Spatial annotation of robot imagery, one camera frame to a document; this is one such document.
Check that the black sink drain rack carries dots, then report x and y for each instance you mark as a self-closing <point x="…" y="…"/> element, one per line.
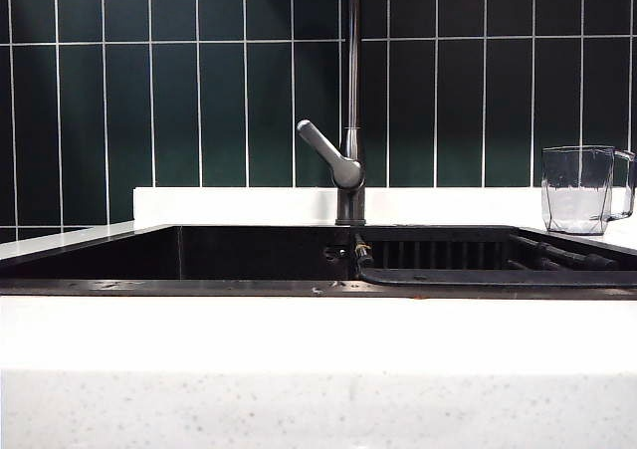
<point x="497" y="277"/>

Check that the clear plastic pitcher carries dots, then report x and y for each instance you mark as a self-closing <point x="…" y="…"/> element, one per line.
<point x="572" y="195"/>

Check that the dark metal gooseneck faucet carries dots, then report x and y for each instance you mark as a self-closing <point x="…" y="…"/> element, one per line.
<point x="352" y="70"/>

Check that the black kitchen sink basin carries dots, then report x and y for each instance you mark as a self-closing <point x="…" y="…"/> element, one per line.
<point x="149" y="257"/>

